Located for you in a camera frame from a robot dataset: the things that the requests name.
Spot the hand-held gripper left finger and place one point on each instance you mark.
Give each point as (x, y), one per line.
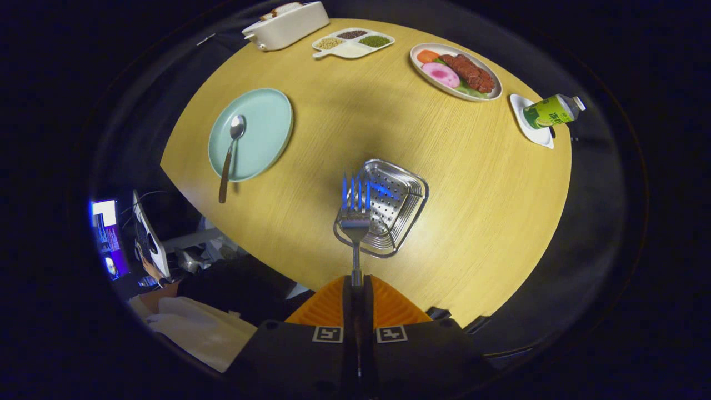
(348, 311)

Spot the pink round food slice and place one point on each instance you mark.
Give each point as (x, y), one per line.
(440, 74)

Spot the green label plastic bottle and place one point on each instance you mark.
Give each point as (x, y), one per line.
(550, 113)

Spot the pile of green beans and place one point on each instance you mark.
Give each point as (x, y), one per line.
(375, 40)

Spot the orange carrot piece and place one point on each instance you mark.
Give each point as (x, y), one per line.
(426, 55)

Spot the perforated metal basket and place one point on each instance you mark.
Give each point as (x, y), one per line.
(402, 205)

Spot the lit computer monitor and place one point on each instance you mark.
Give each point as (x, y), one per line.
(105, 222)

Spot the pile of dark beans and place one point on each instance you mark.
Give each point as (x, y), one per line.
(352, 34)

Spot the metal fork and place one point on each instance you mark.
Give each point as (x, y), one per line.
(355, 222)

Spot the pile of yellow beans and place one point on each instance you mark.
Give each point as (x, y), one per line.
(330, 43)

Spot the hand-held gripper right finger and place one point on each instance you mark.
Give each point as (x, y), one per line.
(367, 311)

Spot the white framed laptop screen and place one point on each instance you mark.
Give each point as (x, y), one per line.
(153, 244)

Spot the white oval food plate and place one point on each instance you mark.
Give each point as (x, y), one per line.
(427, 78)

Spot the silver clip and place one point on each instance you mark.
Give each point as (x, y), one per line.
(205, 39)

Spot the white divided dish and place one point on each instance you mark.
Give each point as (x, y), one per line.
(351, 51)

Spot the toast bread slice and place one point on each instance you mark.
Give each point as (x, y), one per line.
(288, 7)
(270, 14)

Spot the white toaster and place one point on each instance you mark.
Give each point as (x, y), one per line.
(294, 28)

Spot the brown meat slices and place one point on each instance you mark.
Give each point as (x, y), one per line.
(469, 72)

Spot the small white dish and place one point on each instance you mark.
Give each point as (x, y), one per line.
(536, 136)

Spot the pale green round plate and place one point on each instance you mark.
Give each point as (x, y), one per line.
(266, 128)

